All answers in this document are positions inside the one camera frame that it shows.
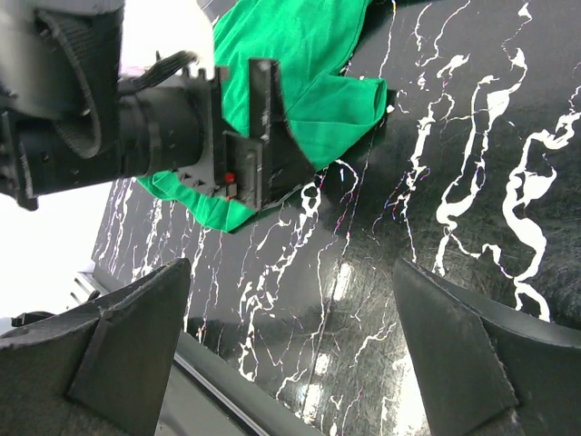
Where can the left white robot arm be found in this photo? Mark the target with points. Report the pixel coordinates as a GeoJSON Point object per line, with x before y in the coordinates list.
{"type": "Point", "coordinates": [70, 118]}

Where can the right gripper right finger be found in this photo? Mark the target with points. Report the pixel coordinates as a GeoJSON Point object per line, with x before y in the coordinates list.
{"type": "Point", "coordinates": [484, 368]}

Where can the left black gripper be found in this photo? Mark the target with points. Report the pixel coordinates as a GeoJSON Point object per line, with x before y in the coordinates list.
{"type": "Point", "coordinates": [171, 120]}

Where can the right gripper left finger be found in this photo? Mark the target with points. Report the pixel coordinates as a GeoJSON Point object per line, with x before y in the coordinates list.
{"type": "Point", "coordinates": [99, 369]}

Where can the green t shirt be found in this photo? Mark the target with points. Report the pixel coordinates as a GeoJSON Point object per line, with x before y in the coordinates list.
{"type": "Point", "coordinates": [310, 40]}

